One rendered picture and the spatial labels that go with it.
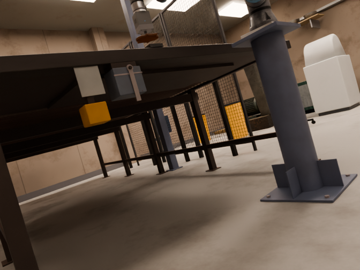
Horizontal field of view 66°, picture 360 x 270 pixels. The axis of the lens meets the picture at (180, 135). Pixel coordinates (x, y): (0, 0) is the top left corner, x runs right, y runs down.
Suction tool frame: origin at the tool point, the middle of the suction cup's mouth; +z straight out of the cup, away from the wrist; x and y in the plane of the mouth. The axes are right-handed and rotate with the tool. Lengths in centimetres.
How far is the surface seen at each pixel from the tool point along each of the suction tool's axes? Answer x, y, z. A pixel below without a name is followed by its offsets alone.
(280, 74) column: 44, -45, 42
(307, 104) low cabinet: -284, -490, 83
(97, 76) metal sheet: 29, 41, 24
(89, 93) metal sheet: 30, 47, 30
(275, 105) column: 38, -42, 56
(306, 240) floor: 71, -3, 105
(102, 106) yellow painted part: 32, 44, 37
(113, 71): 31, 35, 23
